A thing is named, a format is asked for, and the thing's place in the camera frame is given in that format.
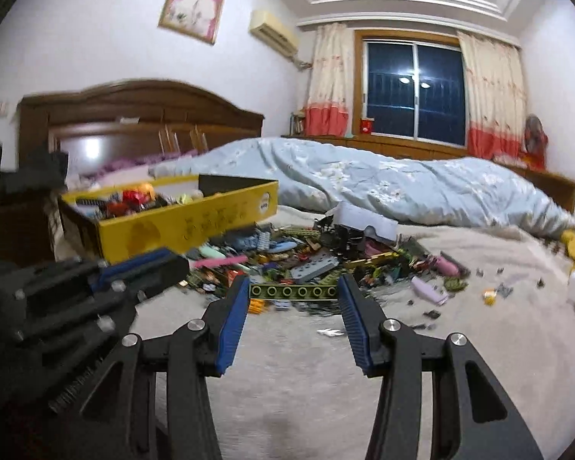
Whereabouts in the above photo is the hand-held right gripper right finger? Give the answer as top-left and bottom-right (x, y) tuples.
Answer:
(339, 274), (544, 460)

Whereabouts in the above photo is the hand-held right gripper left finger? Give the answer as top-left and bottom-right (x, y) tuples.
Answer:
(64, 275), (251, 460)

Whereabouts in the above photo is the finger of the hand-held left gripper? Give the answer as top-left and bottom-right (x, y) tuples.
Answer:
(5, 254), (191, 384)
(0, 248), (173, 302)

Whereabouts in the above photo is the yellow cardboard box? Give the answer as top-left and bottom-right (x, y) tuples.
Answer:
(57, 174), (279, 266)

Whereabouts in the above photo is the long olive green brick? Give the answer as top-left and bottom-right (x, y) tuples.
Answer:
(249, 284), (340, 301)

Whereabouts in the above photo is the toy heap with orange balls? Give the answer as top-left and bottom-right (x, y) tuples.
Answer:
(74, 182), (205, 224)

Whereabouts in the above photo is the long pink stick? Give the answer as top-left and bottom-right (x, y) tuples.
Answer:
(189, 254), (250, 269)

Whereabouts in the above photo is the grey flat brick plate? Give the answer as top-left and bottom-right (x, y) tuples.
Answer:
(289, 256), (340, 283)

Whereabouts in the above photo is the scattered toy brick pile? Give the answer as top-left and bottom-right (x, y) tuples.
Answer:
(187, 215), (470, 314)

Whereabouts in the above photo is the lavender toy piece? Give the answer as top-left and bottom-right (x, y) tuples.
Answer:
(411, 275), (450, 307)

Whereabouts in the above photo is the wooden nightstand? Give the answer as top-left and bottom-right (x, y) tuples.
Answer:
(0, 191), (61, 263)

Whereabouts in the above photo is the pink pillow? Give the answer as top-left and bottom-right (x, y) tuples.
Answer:
(76, 168), (199, 191)

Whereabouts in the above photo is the beige bed blanket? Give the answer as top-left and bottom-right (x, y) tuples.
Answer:
(134, 205), (575, 460)

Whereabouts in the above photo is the purple pillow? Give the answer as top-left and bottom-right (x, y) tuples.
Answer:
(95, 154), (198, 179)

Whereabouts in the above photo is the black spiky toy figure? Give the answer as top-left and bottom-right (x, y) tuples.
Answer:
(316, 218), (366, 253)

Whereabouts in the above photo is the pink toy piece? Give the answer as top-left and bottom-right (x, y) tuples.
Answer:
(433, 256), (461, 277)

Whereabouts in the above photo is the white packaging tray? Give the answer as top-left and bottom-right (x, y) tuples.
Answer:
(332, 200), (399, 243)

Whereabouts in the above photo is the dark cloth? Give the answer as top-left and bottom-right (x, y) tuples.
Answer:
(0, 150), (69, 193)

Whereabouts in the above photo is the wooden headboard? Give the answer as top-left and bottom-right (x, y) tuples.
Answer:
(18, 79), (266, 189)

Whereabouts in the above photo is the blue floral duvet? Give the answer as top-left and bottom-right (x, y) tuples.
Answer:
(148, 137), (575, 239)

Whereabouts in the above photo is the wooden framed window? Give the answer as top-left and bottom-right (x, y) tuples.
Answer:
(354, 30), (471, 150)

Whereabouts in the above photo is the cream and red curtain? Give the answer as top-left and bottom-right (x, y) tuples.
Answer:
(457, 31), (528, 160)
(304, 22), (351, 138)

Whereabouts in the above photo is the red standing fan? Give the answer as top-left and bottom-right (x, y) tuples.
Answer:
(524, 113), (550, 169)

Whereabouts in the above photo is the cream air conditioner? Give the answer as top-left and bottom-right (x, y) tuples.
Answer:
(248, 9), (299, 56)

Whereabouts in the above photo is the framed wall photo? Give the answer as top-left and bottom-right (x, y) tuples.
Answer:
(158, 0), (227, 46)

